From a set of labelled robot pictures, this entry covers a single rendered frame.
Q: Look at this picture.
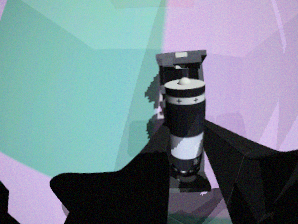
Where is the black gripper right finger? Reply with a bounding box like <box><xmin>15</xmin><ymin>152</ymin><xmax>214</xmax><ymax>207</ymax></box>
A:
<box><xmin>204</xmin><ymin>120</ymin><xmax>298</xmax><ymax>224</ymax></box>

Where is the black and white cylindrical battery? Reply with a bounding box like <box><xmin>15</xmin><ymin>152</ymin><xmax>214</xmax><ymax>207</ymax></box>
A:
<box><xmin>164</xmin><ymin>77</ymin><xmax>206</xmax><ymax>177</ymax></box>

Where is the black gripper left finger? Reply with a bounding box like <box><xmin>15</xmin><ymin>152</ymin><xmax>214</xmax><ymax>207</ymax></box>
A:
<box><xmin>49</xmin><ymin>123</ymin><xmax>172</xmax><ymax>224</ymax></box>

